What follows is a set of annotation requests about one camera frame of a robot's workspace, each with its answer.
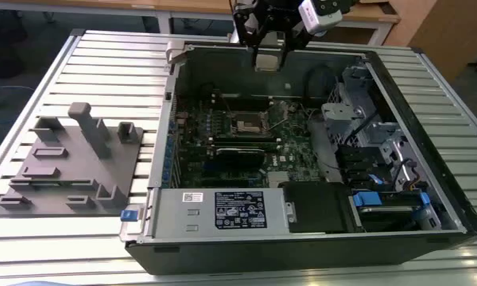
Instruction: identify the wooden desk white frame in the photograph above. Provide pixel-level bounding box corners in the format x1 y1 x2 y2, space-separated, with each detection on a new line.
0 0 401 46

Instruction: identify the blue floor cable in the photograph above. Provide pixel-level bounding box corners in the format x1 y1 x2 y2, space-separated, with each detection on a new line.
0 85 35 125

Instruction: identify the black graphics card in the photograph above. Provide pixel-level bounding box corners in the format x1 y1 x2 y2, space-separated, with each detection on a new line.
214 147 266 172

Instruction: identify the silver power supply with label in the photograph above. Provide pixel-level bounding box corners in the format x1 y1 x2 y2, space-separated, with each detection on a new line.
141 187 293 239

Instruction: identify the black power cable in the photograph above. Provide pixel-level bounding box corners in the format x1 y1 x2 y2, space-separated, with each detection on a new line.
391 158 418 191

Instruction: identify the thin wire locking lever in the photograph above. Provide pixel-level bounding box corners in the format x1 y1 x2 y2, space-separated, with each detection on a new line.
266 116 289 132

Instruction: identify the black PC case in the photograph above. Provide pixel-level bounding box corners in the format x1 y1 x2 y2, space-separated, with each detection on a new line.
118 40 477 276

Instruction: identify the black slanting cable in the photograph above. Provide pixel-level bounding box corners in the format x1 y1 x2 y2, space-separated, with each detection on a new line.
343 109 379 144

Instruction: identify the wooden cabinet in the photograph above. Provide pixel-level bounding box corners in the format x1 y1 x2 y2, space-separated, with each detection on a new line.
383 0 477 81

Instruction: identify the black plastic shroud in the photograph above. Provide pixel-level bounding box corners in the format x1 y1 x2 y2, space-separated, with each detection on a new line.
279 181 362 234

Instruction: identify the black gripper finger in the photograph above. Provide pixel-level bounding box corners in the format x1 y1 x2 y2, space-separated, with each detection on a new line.
234 16 262 72
278 19 311 72

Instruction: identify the black office chair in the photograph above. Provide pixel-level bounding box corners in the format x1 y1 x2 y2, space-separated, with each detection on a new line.
0 8 27 80

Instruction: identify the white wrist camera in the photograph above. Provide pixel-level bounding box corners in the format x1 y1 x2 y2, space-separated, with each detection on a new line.
297 0 343 36

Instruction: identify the grey parts rack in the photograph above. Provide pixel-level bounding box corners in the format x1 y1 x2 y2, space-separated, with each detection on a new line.
0 102 145 215

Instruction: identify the grey case handle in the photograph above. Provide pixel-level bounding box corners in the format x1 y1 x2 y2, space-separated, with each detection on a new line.
165 41 187 65

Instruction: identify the hard disk in blue carrier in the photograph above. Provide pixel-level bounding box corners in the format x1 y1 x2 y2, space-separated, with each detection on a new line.
350 191 417 214

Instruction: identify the green motherboard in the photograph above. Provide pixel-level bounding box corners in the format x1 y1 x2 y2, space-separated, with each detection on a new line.
170 95 330 189

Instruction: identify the small silver heatsink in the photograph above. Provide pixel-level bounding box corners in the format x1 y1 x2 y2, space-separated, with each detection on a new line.
266 171 291 182

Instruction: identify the green RAM stick on rack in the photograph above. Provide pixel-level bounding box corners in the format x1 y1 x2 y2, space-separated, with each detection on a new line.
30 181 91 189

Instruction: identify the black drive bay block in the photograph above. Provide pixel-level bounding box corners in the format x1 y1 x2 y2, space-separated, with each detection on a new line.
335 145 394 185

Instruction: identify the silver square CPU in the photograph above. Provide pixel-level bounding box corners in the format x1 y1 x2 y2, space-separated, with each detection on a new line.
255 54 282 72

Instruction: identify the silver metal drive cage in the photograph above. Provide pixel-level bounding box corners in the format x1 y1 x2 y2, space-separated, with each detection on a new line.
319 66 413 156

